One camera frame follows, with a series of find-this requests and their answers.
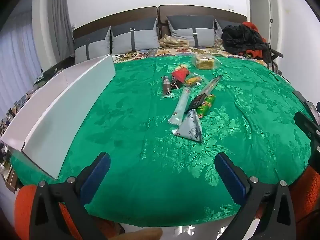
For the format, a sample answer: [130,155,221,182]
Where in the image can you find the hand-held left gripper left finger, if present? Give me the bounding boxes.
[29,152,112,240]

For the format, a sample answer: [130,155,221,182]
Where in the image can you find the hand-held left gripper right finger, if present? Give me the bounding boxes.
[214,152,299,240]

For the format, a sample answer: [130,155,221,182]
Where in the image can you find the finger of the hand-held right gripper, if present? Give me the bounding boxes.
[294,111,320,162]

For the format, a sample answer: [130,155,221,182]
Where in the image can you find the grey triangular snack packet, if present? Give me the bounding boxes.
[171,109,202,143]

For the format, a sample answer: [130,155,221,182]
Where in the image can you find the white cardboard box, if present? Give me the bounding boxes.
[0,55,117,180]

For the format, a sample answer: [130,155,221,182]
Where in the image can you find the green and yellow snack packet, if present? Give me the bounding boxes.
[196,94,216,118]

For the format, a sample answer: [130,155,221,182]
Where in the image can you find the long black snack packet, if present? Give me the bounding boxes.
[185,75,223,113]

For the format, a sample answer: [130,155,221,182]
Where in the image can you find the long pale grey snack packet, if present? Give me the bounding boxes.
[167,87,192,126]

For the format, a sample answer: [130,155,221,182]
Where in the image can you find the yellow snack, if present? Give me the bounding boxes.
[184,74,204,88]

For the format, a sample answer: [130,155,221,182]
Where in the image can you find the brown snack bar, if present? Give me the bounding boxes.
[161,76,173,98]

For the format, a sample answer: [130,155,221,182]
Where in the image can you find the red snack packet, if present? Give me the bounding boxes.
[171,66,191,84]

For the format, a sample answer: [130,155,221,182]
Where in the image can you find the bread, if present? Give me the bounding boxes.
[191,54,222,70]

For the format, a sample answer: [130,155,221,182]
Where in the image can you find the phone with lit screen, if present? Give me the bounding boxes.
[304,100,320,125]

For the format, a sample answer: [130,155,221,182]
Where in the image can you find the black phone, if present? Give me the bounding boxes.
[292,90,307,103]

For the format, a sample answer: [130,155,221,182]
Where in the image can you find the green patterned bedspread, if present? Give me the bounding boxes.
[10,55,315,228]

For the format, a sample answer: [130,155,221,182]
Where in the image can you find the thin-framed glasses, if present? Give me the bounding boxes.
[268,70,291,83]

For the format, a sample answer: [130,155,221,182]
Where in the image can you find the black chair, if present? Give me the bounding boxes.
[265,43,284,75]

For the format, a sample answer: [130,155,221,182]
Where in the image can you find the person's orange fleece clothing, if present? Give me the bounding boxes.
[14,165,320,240]

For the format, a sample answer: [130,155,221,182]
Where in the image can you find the brown wooden furniture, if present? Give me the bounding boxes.
[4,169,19,194]

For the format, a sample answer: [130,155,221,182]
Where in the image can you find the black clothes pile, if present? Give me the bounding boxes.
[221,24,269,55]

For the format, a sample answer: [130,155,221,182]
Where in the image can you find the orange fleece garment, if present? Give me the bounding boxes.
[240,21,266,60]

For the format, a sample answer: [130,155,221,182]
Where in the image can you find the clear plastic bag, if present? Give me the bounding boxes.
[214,37,225,51]

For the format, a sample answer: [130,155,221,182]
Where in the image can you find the white door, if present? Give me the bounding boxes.
[247,0,283,53]

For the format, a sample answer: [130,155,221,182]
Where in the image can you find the grey two-tone pillow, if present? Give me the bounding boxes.
[166,15,216,48]
[214,19,225,45]
[74,26,112,64]
[110,17,160,55]

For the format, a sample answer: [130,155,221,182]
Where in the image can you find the white sheer curtain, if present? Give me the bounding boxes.
[0,5,44,123]

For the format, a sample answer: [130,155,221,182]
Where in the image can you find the beige folded cloth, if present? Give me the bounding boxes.
[159,36,190,49]

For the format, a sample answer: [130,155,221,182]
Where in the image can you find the brown padded headboard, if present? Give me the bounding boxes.
[72,4,248,55]

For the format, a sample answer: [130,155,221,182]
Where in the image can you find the grey curtain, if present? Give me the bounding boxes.
[47,0,75,63]

